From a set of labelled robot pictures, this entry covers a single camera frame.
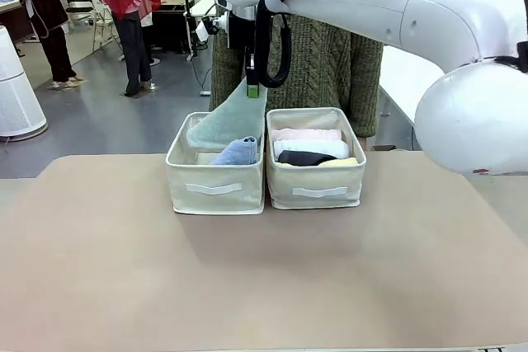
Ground pink rolled towel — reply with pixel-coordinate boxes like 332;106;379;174
270;128;343;143

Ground white cylindrical air purifier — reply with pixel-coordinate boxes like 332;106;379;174
0;25;48;138

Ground dark background desk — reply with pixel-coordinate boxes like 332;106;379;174
151;0;216;56

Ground person in olive knit sweater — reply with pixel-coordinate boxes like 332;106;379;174
209;13;384;138

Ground white rectangular table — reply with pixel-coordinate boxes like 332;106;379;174
377;45;446;151

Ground lavender blue towel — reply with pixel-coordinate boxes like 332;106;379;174
210;135;259;167

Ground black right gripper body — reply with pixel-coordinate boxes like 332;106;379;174
228;16;257;54

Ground grey-green cone towel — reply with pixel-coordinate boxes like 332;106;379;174
186;79;267;151

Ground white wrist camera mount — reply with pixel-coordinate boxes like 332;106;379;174
195;13;230;46

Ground black mesh office chair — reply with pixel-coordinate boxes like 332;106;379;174
64;0;94;26

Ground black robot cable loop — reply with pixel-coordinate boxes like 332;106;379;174
253;0;298;88

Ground yellow towel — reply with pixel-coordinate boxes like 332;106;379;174
275;156;359;169

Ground white towel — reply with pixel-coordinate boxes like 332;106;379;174
272;139;351;160

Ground cream fabric basket with towels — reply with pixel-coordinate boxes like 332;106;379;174
266;106;367;210

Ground metal folding chair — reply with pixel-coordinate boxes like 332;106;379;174
92;7;125;54

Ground cream fabric storage basket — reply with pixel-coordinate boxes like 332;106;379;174
165;110;266;216

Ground dark grey towel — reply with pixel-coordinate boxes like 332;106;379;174
277;149;338;167

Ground person in black skirt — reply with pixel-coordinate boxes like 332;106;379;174
12;0;87;90

